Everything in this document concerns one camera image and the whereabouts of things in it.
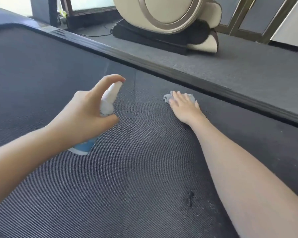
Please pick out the person's right hand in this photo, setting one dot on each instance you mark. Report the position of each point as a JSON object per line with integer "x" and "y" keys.
{"x": 186, "y": 109}

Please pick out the person's left hand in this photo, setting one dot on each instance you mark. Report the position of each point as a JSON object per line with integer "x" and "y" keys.
{"x": 82, "y": 121}

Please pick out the grey fluffy cloth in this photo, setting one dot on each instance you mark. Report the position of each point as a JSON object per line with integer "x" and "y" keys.
{"x": 167, "y": 97}

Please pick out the white blue spray bottle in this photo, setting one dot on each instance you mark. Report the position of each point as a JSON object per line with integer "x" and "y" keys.
{"x": 109, "y": 100}

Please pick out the dark grey treadmill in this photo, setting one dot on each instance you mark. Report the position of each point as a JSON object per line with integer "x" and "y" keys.
{"x": 89, "y": 183}

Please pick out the person's right forearm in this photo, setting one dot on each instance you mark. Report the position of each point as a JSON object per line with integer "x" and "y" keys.
{"x": 253, "y": 183}

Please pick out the beige brown massage chair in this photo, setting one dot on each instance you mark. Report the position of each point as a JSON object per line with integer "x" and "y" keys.
{"x": 168, "y": 17}

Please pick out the yellow hang tag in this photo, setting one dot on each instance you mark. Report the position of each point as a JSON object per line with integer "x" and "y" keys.
{"x": 62, "y": 12}

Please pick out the dark glass double door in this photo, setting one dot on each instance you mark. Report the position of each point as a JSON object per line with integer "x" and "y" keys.
{"x": 253, "y": 17}

